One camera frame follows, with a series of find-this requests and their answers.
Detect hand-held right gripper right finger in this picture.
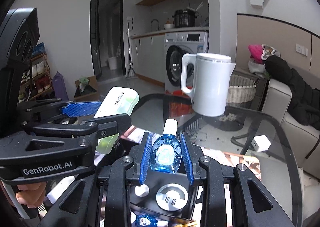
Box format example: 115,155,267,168
180,132,295,227

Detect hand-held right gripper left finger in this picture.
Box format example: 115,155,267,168
42,132,153,227

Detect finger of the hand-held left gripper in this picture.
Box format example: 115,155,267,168
16,100,102,128
24,113,132,153

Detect blue eye drop bottle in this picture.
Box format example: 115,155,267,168
135,214,158,227
150,119,182,174

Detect white green plastic case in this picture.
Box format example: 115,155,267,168
94,87,140,155

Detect small white adapter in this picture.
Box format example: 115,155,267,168
134,184,150,197

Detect round silver USB hub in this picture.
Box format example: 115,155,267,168
156,184,188,211

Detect black cardboard box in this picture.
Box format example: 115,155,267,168
117,131,203,222

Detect person's left hand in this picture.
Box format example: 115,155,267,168
15,181,48,206

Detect brown cardboard box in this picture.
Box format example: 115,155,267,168
74,75,98,101

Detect wooden shoe rack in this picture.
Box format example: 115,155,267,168
20,42,53,100
19,54,54,103

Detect red gift box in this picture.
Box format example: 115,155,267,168
165,88,195,119

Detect flat mop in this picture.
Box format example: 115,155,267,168
125,22,138,79

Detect floral patterned coaster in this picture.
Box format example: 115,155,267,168
218,113,244,131

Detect printed desk mat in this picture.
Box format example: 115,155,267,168
37,127,262,227

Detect black framed door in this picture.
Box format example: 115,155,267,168
90,0,125,80

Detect white lower cabinets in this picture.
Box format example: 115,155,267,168
131,35,167,85

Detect white charger cube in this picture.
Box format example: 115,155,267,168
253,135,272,153

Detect white electric kettle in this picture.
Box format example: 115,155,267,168
181,52,236,118

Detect white wicker basket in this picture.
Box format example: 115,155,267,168
226,73,258,104

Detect white kitchen countertop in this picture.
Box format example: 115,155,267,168
131,27,209,40

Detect dark side table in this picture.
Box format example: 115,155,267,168
232,67,269,111

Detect beige sofa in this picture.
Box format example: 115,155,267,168
261,78,320,175

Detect white washing machine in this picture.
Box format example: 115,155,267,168
164,31,209,95

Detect white plastic bag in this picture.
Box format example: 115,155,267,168
249,60,269,76

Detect pink cloth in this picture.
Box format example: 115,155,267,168
248,44,264,64

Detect black jacket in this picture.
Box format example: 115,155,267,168
264,55,320,126

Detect black pressure cooker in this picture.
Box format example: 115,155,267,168
174,9,198,28

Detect patterned cloth bag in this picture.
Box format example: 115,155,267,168
261,44,280,59

